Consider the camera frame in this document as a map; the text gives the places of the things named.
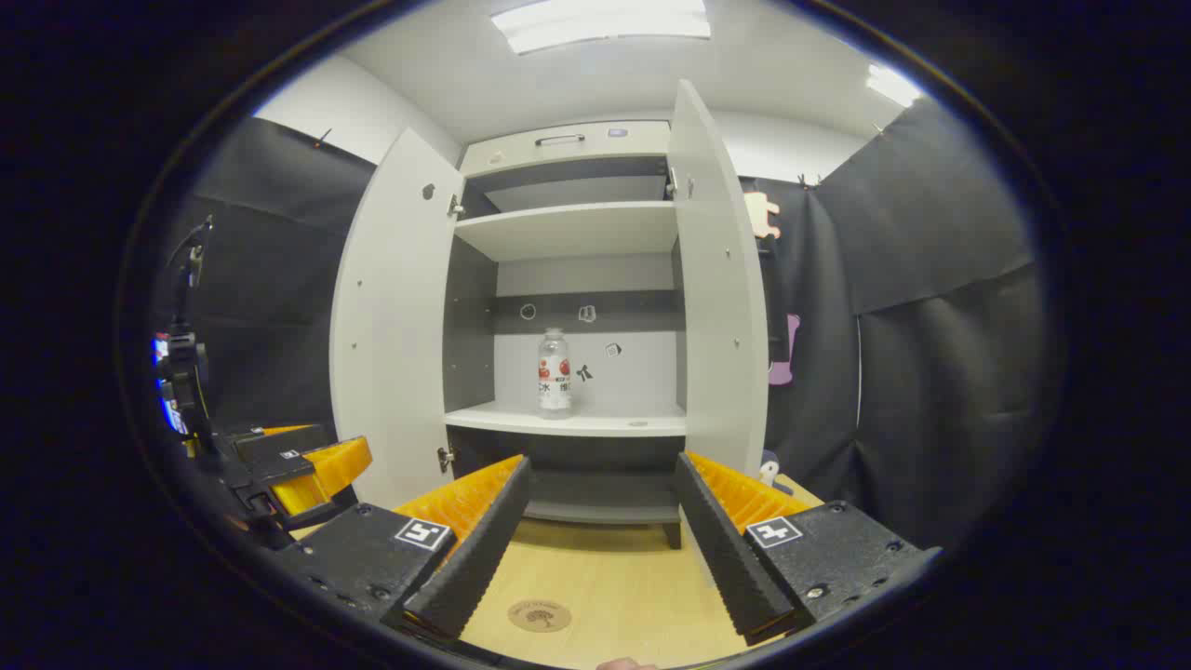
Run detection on white cabinet door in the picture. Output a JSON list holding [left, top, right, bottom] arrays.
[[668, 79, 770, 477], [329, 127, 465, 511]]

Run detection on grey white cabinet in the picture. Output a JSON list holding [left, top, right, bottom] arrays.
[[442, 119, 689, 550]]

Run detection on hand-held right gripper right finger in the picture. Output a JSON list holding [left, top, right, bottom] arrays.
[[672, 451, 941, 648]]

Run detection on plush toy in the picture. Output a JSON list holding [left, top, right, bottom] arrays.
[[758, 450, 794, 496]]

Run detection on round cork coaster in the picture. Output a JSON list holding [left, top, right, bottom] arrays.
[[507, 599, 573, 634]]

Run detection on large ceiling light panel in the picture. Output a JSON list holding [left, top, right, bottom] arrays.
[[490, 0, 713, 55]]

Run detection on black backdrop cloth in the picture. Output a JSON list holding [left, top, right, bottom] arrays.
[[140, 98, 1048, 550]]

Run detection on small ceiling light panel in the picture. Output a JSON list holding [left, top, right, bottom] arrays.
[[865, 63, 924, 108]]

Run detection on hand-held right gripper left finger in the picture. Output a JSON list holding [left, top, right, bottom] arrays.
[[279, 454, 533, 643]]

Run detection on clear bottle with cherry label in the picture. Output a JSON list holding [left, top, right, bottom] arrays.
[[537, 327, 574, 420]]

